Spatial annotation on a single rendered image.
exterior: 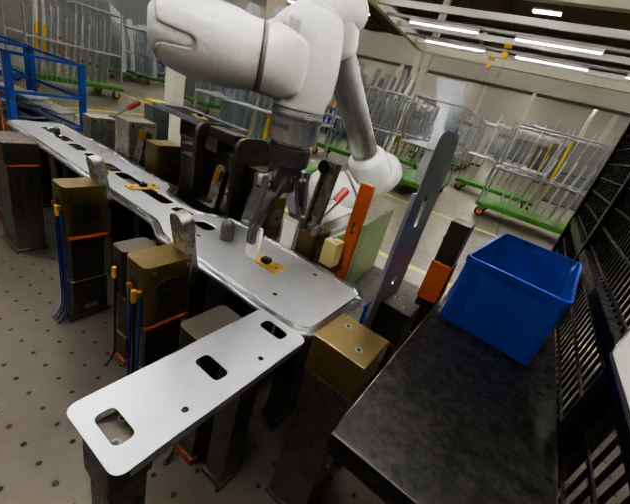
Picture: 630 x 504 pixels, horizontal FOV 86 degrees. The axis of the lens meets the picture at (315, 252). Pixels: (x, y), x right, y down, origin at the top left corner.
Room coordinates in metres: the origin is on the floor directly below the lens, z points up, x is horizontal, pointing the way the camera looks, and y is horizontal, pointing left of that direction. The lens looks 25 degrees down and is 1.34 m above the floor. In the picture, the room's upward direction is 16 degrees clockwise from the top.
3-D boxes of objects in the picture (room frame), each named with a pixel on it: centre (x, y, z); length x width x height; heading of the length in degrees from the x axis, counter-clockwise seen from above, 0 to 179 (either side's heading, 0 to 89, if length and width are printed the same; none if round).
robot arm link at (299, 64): (0.62, 0.11, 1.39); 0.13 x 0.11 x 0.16; 109
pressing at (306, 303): (0.85, 0.52, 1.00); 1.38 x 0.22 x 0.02; 61
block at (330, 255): (0.70, -0.04, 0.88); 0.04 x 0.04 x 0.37; 61
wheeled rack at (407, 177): (7.53, -1.78, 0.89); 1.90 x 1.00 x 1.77; 157
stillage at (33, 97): (4.18, 4.02, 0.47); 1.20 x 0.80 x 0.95; 67
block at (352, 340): (0.38, -0.08, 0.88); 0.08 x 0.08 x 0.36; 61
